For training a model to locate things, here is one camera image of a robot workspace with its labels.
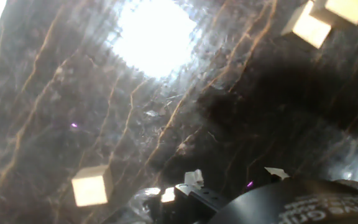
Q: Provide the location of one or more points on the small wooden cube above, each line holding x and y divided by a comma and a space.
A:
311, 28
90, 188
346, 9

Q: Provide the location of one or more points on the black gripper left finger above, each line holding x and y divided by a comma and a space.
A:
200, 200

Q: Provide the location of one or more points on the dark marble pattern mat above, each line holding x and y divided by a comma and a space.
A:
179, 124

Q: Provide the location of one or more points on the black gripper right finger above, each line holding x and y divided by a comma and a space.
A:
275, 172

